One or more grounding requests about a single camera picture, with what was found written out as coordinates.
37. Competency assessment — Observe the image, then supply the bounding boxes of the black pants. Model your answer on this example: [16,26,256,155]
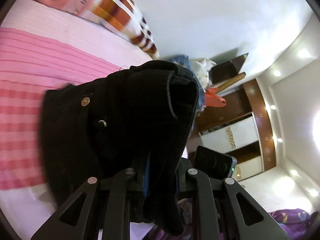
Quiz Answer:
[39,60,199,236]

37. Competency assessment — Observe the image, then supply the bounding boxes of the brown wooden wardrobe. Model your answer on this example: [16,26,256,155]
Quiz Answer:
[188,80,277,181]

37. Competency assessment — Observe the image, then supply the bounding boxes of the red orange cloth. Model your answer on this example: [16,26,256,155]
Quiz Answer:
[204,87,226,107]

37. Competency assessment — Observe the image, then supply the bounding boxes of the wooden rolling pin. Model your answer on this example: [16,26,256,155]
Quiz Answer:
[216,72,246,93]

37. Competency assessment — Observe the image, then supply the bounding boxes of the white floral cloth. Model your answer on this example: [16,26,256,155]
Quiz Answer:
[190,58,217,89]

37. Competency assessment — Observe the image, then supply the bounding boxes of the blue checked cloth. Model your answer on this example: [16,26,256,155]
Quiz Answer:
[168,55,205,113]

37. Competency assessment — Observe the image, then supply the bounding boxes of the pink checked bed sheet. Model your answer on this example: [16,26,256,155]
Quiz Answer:
[1,0,153,239]

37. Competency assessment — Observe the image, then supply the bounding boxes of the orange brown checked pillow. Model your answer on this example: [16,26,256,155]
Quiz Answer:
[35,0,159,59]

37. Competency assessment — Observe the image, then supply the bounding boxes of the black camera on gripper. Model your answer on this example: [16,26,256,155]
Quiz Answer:
[194,146,237,180]

